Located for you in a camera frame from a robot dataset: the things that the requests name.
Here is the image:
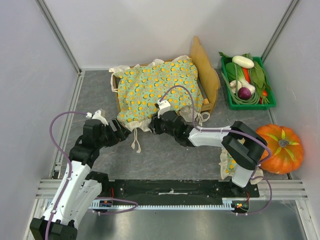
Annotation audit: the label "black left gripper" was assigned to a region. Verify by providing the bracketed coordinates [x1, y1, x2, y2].
[95, 117, 131, 149]

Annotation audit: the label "lemon print cushion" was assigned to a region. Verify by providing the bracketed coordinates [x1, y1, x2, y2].
[109, 55, 204, 137]

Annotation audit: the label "wooden pet bed frame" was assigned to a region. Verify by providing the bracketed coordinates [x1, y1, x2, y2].
[110, 36, 220, 114]

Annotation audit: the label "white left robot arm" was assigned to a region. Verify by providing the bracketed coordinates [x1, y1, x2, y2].
[29, 117, 131, 240]

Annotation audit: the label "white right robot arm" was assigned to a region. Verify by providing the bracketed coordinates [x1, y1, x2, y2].
[146, 110, 268, 197]

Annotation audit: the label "small lemon print pillow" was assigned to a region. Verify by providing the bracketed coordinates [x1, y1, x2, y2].
[219, 148, 264, 185]

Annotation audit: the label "white mushroom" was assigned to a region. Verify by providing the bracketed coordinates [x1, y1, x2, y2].
[229, 80, 242, 94]

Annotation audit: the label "purple onion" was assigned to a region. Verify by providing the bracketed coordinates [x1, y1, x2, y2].
[237, 87, 252, 100]

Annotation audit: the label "bok choy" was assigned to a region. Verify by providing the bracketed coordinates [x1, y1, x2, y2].
[225, 62, 256, 94]

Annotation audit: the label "green long beans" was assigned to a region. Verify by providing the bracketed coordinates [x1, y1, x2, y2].
[221, 73, 259, 105]

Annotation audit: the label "orange carrot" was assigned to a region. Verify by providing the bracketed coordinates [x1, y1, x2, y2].
[242, 67, 251, 84]

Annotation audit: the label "white eggplant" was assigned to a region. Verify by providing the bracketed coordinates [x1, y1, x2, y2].
[232, 55, 255, 69]

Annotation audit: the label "green spinach leaves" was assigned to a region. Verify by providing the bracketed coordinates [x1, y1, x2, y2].
[219, 51, 271, 91]

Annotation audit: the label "orange pumpkin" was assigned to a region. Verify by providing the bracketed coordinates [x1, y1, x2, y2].
[256, 124, 304, 175]

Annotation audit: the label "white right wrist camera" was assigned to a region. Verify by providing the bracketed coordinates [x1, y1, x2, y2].
[155, 100, 171, 118]

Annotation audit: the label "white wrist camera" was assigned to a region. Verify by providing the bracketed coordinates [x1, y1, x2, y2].
[155, 100, 171, 118]
[86, 109, 109, 126]

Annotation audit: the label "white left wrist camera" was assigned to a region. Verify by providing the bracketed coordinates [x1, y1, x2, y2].
[86, 109, 109, 126]

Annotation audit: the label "white rope tie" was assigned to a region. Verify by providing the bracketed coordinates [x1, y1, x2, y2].
[195, 111, 211, 126]

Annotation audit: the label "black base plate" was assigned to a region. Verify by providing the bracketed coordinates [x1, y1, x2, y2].
[99, 179, 260, 207]

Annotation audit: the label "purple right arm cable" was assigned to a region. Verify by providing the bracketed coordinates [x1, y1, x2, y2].
[158, 85, 273, 216]

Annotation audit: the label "white cable duct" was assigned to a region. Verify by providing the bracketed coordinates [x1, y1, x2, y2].
[88, 199, 249, 212]

